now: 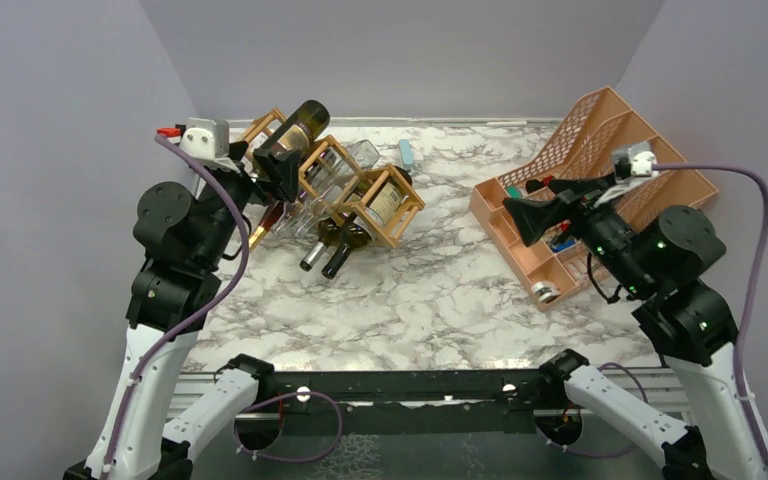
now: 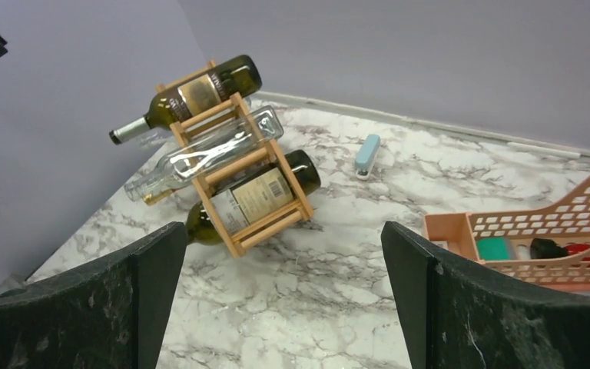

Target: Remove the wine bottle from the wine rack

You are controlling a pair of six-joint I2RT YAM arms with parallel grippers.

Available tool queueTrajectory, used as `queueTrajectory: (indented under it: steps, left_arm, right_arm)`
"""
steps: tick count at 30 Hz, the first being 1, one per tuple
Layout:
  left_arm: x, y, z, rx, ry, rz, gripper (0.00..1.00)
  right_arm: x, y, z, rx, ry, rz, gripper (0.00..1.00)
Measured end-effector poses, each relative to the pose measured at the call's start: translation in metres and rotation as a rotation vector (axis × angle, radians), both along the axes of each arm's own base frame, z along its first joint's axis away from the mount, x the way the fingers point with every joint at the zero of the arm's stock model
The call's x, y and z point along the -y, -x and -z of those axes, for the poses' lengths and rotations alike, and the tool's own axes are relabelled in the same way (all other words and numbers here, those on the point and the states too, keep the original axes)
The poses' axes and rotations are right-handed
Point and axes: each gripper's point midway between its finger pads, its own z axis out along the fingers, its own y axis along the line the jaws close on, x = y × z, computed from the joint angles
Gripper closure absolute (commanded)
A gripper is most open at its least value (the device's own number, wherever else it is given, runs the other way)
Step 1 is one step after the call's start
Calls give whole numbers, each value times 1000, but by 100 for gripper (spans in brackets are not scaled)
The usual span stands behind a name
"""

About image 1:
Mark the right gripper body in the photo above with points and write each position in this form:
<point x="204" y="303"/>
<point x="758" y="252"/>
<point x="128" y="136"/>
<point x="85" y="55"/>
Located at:
<point x="601" y="224"/>

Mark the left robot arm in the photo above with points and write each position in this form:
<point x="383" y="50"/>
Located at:
<point x="184" y="236"/>

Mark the wooden wine rack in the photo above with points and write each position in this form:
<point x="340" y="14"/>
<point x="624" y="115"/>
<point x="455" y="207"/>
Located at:
<point x="358" y="191"/>

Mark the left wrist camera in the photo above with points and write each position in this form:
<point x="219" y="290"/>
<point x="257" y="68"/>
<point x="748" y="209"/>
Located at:
<point x="206" y="140"/>

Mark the light blue eraser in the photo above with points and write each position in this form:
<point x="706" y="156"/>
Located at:
<point x="406" y="155"/>

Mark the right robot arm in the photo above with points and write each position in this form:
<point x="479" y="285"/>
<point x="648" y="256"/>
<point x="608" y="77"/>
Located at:
<point x="688" y="323"/>

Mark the clear glass bottle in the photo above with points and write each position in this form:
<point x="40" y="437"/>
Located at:
<point x="326" y="176"/>

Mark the dark bottle silver cap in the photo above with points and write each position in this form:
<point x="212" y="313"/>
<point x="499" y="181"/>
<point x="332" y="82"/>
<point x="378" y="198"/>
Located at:
<point x="328" y="235"/>

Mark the green wine bottle beige label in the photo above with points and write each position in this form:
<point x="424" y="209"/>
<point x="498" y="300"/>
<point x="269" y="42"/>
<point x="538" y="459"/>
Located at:
<point x="357" y="233"/>

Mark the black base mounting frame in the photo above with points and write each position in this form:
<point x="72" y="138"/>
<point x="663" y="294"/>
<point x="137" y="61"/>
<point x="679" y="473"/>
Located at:
<point x="416" y="402"/>

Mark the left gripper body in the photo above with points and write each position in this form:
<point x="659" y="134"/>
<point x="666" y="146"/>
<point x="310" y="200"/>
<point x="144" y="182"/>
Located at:
<point x="243" y="188"/>

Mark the small round tape roll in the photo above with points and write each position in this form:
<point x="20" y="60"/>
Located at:
<point x="545" y="292"/>

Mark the clear bottle gold cap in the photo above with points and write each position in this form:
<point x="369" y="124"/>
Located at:
<point x="272" y="214"/>

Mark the peach plastic desk organizer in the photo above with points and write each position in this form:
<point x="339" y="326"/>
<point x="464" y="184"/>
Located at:
<point x="552" y="271"/>

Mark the dark green top wine bottle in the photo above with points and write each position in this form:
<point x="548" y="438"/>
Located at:
<point x="298" y="131"/>

